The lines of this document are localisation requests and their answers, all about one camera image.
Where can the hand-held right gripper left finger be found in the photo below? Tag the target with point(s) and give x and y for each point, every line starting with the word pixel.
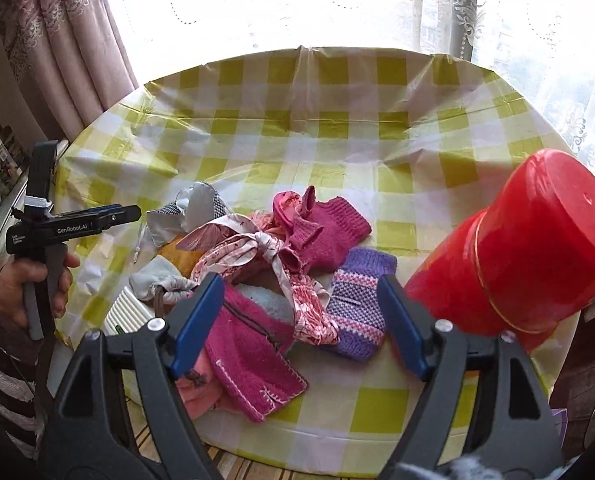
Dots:
pixel 197 325

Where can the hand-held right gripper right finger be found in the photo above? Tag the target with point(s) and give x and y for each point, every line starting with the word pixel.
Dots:
pixel 402 325

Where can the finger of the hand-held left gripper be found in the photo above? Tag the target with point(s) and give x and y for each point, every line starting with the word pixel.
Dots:
pixel 122 214

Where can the white ribbed plastic basket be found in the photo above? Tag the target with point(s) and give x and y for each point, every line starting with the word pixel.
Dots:
pixel 127 312

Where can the light blue fuzzy sock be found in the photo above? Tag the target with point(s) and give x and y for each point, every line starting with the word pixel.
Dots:
pixel 267 302

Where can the person's left forearm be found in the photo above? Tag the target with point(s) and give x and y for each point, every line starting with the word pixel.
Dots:
pixel 2 375

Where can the person's left hand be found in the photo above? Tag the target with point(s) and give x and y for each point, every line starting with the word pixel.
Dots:
pixel 9 290

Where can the purple striped knit glove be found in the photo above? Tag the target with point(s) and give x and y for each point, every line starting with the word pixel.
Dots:
pixel 357 305

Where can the salmon pink fleece cloth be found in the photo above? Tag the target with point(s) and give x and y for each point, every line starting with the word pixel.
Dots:
pixel 200 392

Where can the grey plaid cloth pouch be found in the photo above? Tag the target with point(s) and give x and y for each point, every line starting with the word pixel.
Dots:
pixel 192 205

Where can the orange cloth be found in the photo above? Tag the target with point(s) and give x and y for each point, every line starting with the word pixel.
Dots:
pixel 180 255

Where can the row of glass jars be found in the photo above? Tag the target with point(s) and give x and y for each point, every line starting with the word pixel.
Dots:
pixel 2 160

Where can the pink floral cloth strip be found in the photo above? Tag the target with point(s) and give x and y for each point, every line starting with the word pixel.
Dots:
pixel 247 250

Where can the magenta knit glove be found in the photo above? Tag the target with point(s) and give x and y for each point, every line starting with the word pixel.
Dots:
pixel 332 230

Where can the magenta coin purse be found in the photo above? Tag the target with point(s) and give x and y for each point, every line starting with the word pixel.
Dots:
pixel 290 205

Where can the red plastic bucket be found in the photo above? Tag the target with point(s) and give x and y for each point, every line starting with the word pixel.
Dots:
pixel 537 245

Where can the dark brown furniture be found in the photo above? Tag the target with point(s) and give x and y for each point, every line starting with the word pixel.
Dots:
pixel 582 370

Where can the pink patterned curtain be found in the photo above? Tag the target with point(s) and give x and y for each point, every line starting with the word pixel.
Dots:
pixel 62 35

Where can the yellow checkered tablecloth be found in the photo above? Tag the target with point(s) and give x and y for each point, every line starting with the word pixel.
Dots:
pixel 327 125

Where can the white lace curtain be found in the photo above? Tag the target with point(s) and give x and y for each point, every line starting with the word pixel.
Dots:
pixel 552 35

